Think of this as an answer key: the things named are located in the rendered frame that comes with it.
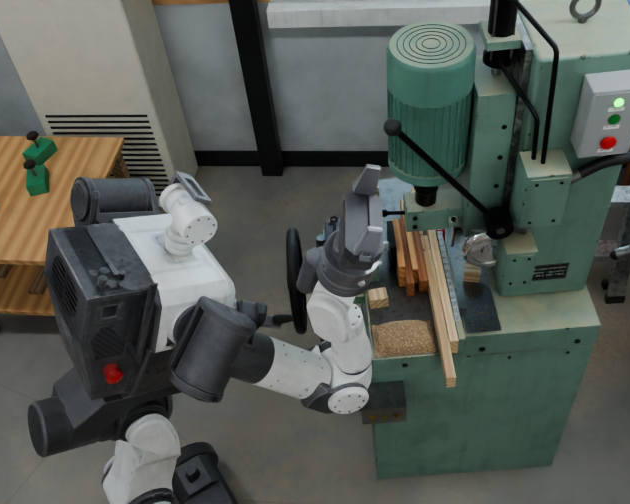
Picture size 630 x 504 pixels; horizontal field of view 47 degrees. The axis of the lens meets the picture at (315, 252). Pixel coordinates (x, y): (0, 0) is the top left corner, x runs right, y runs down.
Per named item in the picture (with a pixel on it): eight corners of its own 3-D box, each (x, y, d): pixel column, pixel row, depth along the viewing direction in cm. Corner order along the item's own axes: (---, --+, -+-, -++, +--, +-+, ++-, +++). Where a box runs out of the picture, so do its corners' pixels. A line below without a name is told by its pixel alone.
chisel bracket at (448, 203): (402, 216, 184) (403, 192, 178) (458, 211, 183) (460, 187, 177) (406, 238, 179) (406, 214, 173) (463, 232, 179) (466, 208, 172)
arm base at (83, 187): (79, 253, 145) (97, 220, 138) (61, 201, 150) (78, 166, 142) (146, 248, 155) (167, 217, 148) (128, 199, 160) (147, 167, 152)
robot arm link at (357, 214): (332, 256, 100) (317, 297, 110) (400, 263, 101) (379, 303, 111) (333, 183, 107) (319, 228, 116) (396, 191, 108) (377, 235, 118)
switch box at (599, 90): (569, 139, 148) (583, 73, 136) (618, 134, 148) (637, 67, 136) (577, 159, 144) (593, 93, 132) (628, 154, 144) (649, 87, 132)
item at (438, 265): (413, 175, 206) (414, 162, 202) (421, 174, 206) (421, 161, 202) (448, 354, 166) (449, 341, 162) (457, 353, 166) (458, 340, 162)
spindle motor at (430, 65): (384, 140, 172) (381, 23, 149) (459, 133, 171) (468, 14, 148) (392, 192, 160) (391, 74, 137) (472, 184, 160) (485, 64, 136)
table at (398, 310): (320, 198, 211) (319, 183, 207) (425, 188, 210) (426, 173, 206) (333, 378, 171) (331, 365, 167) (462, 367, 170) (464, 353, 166)
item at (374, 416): (358, 398, 201) (357, 383, 195) (403, 395, 201) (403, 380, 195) (361, 426, 196) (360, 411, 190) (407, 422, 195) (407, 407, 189)
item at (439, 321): (410, 198, 200) (411, 187, 197) (418, 197, 200) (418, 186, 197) (446, 387, 160) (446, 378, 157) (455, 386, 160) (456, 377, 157)
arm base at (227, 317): (236, 412, 125) (184, 399, 117) (200, 380, 134) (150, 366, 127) (275, 333, 125) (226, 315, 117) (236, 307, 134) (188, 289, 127)
